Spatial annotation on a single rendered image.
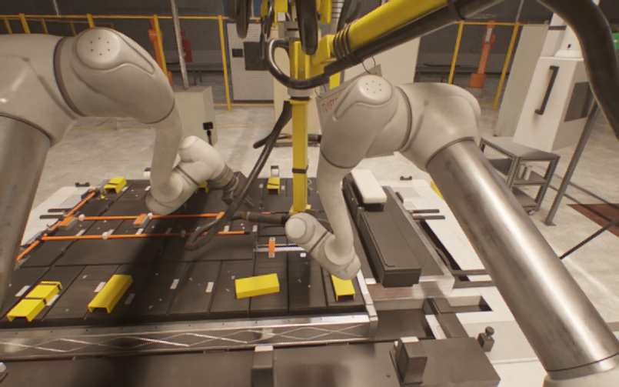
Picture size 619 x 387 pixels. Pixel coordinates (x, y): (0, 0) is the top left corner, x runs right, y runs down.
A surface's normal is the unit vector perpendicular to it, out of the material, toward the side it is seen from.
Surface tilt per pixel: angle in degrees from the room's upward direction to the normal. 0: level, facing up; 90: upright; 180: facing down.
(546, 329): 72
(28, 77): 64
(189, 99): 90
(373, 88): 37
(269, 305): 0
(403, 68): 90
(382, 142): 122
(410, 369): 90
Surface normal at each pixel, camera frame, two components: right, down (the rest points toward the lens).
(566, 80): -0.87, 0.21
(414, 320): 0.01, -0.89
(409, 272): 0.07, 0.46
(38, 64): 0.28, 0.07
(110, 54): 0.20, -0.20
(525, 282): -0.70, -0.17
